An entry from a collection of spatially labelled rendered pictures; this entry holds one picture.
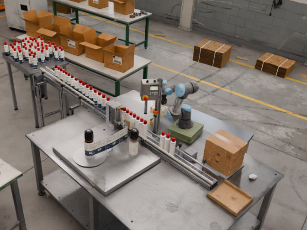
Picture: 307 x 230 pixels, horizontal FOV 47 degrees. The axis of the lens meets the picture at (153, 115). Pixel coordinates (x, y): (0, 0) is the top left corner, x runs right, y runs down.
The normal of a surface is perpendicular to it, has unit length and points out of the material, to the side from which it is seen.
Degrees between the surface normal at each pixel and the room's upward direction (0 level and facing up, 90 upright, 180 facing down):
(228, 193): 0
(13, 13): 90
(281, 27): 90
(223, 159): 90
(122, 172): 0
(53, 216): 0
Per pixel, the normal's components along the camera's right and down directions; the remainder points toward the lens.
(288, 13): -0.57, 0.42
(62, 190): 0.07, -0.84
